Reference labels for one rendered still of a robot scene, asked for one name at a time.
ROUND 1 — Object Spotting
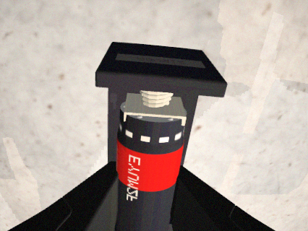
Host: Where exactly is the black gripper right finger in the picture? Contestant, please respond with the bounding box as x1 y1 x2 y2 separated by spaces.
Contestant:
171 165 274 231

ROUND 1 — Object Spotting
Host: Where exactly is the dark grey cylindrical battery with red label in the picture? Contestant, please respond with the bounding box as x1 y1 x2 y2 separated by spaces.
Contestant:
114 102 185 231

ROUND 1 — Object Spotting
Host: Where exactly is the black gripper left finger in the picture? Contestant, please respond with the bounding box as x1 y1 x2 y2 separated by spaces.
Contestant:
8 162 119 231

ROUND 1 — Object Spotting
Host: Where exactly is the black battery holder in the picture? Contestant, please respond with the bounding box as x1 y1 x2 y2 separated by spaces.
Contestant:
95 41 227 166

